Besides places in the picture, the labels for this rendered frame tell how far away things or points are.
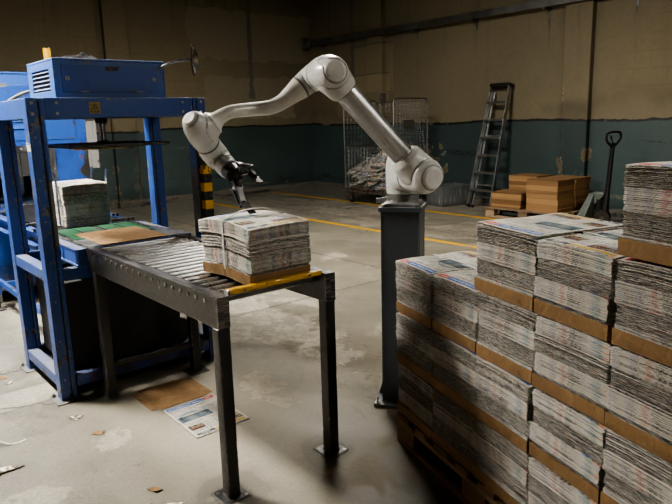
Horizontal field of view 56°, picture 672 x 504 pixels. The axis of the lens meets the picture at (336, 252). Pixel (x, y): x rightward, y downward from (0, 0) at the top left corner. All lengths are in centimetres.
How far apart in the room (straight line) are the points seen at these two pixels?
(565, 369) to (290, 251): 112
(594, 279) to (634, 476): 50
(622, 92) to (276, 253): 743
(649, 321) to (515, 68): 872
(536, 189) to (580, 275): 697
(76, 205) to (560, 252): 313
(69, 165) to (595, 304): 483
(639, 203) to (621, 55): 780
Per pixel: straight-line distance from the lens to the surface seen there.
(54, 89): 358
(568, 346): 190
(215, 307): 232
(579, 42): 962
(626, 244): 169
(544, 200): 869
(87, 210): 428
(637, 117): 928
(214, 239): 258
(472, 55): 1073
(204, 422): 321
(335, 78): 260
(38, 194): 343
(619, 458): 185
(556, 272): 188
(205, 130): 261
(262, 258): 240
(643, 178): 165
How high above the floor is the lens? 141
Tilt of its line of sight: 12 degrees down
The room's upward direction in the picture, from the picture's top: 2 degrees counter-clockwise
